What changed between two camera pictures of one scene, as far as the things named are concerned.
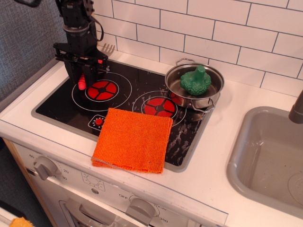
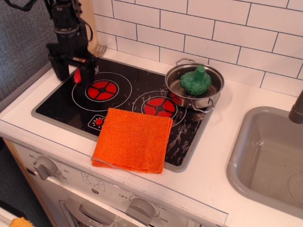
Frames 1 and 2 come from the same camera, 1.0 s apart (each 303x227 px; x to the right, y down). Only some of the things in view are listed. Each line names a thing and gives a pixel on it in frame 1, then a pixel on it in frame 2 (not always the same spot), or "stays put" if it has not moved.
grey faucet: (296, 115) stays put
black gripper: (81, 48) → (72, 43)
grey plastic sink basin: (265, 157) stays put
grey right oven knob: (141, 211) stays put
